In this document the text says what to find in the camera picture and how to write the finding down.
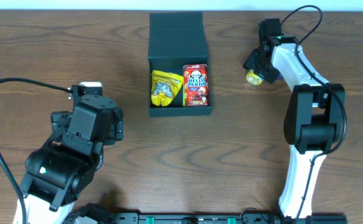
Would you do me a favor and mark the yellow candy canister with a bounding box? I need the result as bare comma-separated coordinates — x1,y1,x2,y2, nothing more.
246,69,264,85

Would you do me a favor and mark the yellow snack pouch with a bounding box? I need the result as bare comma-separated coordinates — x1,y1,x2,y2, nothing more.
151,70,183,107

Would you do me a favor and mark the red Hello Panda box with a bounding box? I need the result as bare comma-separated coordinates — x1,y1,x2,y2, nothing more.
183,64,209,107

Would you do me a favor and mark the black gift box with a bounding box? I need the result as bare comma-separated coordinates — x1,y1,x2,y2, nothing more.
148,12,212,118

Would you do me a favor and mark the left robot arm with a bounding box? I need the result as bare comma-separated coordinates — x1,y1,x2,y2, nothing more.
14,95,123,223

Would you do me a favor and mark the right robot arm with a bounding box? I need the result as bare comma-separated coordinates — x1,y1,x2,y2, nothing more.
243,19,347,223

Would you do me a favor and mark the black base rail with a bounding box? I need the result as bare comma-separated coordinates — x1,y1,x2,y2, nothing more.
62,203,347,224

